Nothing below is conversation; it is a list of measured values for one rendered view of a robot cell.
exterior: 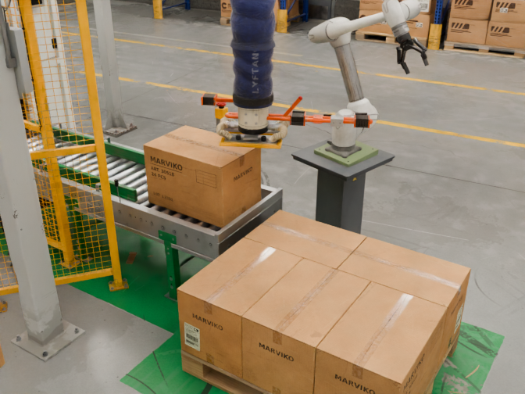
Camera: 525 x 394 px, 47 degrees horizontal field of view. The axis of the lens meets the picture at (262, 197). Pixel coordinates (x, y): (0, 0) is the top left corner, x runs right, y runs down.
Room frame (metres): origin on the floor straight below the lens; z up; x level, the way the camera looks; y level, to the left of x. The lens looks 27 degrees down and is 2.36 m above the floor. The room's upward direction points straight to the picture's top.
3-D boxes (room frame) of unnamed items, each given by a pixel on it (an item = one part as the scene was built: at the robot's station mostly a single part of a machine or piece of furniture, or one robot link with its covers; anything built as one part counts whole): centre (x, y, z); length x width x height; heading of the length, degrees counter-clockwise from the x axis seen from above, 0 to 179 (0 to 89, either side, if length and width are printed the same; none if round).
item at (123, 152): (4.26, 1.20, 0.60); 1.60 x 0.10 x 0.09; 57
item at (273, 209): (3.20, 0.07, 0.47); 0.70 x 0.03 x 0.15; 147
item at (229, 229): (3.20, 0.07, 0.58); 0.70 x 0.03 x 0.06; 147
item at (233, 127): (3.19, 0.05, 1.14); 0.34 x 0.25 x 0.06; 83
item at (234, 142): (3.10, 0.06, 1.10); 0.34 x 0.10 x 0.05; 83
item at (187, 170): (3.41, 0.37, 0.75); 0.60 x 0.40 x 0.40; 56
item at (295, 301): (2.58, -0.34, 0.34); 1.20 x 1.00 x 0.40; 57
